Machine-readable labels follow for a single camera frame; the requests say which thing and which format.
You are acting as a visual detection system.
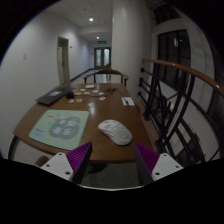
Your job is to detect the ceiling lights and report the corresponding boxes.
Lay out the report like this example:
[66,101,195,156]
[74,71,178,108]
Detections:
[87,16,101,41]

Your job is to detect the brown wooden armchair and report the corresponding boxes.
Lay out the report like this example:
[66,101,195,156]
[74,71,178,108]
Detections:
[82,65,130,86]

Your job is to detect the black cable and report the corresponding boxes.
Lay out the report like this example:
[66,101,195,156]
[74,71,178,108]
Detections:
[105,87,123,98]

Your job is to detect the black railing with wooden handrail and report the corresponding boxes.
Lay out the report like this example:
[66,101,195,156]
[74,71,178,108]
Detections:
[137,57,224,163]

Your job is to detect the glass double door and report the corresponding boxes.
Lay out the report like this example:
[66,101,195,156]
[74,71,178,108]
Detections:
[93,46,112,70]

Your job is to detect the dark framed window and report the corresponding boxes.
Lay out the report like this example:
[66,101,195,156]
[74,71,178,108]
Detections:
[156,29,193,91]

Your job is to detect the light green printed mouse pad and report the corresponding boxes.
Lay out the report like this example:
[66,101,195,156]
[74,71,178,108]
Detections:
[28,109,91,151]

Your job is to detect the white perforated computer mouse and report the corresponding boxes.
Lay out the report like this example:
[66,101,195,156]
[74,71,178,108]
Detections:
[97,119,134,147]

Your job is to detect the dark closed laptop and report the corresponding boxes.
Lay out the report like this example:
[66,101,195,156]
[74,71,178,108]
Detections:
[35,86,75,107]

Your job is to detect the pale side door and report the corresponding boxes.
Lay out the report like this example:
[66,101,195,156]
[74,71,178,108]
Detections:
[56,35,72,86]

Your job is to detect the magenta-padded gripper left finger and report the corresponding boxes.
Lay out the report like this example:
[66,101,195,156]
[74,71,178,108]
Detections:
[40,141,94,185]

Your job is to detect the white notepad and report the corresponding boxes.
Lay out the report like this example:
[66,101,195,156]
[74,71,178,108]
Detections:
[120,96,136,107]

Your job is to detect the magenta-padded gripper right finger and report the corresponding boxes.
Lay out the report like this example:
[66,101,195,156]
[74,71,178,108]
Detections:
[133,142,185,186]

